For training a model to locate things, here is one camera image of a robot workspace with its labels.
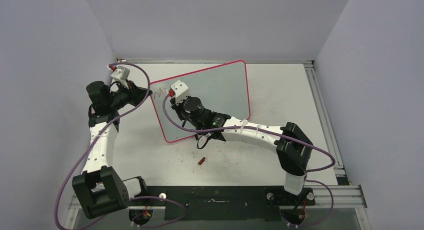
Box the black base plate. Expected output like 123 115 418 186
131 186 316 221

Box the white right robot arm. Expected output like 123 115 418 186
169 97 312 204

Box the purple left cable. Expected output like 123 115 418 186
53 62 190 230

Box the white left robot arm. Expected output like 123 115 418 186
72 81 152 219

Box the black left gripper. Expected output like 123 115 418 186
108 79 152 110

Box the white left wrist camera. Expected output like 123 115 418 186
108 66 131 89

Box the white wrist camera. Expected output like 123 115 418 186
108 66 131 89
168 80 191 105

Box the whiteboard with pink frame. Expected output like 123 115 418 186
150 60 251 143

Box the red marker cap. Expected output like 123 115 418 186
197 157 206 165

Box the aluminium rail frame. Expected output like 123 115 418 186
112 61 366 208

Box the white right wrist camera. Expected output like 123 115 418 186
168 80 191 105

